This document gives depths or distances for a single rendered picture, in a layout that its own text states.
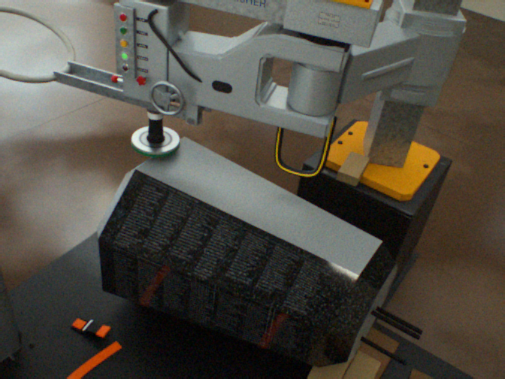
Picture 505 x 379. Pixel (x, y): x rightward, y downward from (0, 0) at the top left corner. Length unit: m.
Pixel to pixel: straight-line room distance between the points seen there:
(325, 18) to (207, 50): 0.50
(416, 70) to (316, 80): 0.60
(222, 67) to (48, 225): 1.74
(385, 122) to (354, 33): 0.85
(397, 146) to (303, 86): 0.85
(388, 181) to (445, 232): 1.19
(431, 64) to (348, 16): 0.69
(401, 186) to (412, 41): 0.71
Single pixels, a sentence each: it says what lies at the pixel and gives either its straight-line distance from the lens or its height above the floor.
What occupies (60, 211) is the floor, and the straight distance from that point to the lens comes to 3.52.
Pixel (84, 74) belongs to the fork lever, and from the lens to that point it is 2.60.
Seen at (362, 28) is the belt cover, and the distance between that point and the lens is 1.87.
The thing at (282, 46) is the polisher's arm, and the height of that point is 1.51.
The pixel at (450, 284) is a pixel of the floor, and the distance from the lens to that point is 3.46.
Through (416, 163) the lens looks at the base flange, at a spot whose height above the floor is 0.78.
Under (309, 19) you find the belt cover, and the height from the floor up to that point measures 1.64.
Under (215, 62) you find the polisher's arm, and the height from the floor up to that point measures 1.39.
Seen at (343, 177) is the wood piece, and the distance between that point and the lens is 2.58.
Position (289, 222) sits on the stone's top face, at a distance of 2.21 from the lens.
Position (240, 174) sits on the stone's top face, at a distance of 2.42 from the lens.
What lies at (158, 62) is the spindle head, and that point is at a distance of 2.18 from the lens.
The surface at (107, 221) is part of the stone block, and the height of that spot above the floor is 0.66.
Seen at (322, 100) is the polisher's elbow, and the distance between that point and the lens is 2.05.
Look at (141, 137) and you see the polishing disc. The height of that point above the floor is 0.90.
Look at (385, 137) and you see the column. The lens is 2.70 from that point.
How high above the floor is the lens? 2.30
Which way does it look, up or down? 39 degrees down
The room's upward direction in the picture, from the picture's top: 8 degrees clockwise
